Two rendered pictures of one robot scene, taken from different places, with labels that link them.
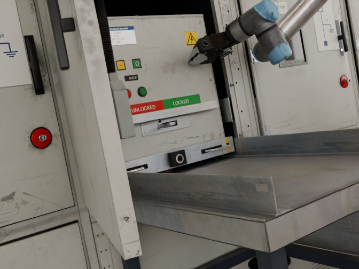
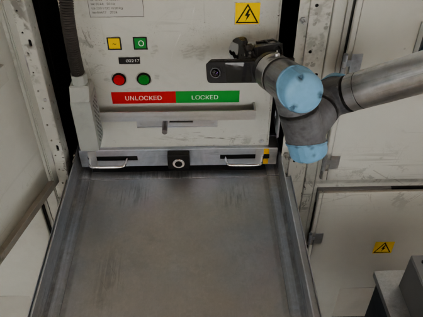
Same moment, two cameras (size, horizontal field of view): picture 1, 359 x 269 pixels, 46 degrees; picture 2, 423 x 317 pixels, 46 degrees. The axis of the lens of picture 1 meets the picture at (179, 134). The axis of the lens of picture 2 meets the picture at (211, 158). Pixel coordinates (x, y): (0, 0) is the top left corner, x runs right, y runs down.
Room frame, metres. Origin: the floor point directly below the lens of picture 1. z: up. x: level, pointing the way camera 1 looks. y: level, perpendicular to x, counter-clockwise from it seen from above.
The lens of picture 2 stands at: (0.63, -0.60, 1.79)
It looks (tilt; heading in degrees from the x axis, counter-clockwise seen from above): 41 degrees down; 33
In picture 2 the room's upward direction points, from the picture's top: straight up
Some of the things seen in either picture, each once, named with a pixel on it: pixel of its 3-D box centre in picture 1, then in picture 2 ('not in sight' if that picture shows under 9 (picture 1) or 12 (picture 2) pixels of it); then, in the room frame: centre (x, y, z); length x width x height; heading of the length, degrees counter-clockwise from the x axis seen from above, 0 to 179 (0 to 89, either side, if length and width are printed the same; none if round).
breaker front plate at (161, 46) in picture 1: (161, 86); (174, 75); (1.46, 0.03, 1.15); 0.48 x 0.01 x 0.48; 124
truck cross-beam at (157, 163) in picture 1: (171, 158); (179, 151); (1.48, 0.04, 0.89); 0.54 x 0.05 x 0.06; 124
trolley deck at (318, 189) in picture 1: (255, 183); (176, 288); (1.15, -0.18, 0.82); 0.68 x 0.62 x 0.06; 34
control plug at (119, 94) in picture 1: (118, 110); (86, 112); (1.29, 0.17, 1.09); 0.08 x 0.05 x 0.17; 34
